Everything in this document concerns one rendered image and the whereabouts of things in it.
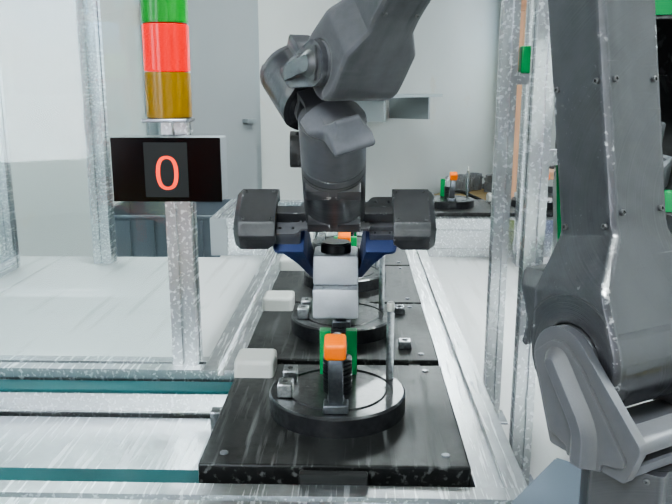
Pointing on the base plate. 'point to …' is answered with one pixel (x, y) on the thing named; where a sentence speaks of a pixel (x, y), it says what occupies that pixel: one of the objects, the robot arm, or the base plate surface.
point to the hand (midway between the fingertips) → (335, 252)
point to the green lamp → (164, 11)
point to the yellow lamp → (168, 94)
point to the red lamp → (166, 47)
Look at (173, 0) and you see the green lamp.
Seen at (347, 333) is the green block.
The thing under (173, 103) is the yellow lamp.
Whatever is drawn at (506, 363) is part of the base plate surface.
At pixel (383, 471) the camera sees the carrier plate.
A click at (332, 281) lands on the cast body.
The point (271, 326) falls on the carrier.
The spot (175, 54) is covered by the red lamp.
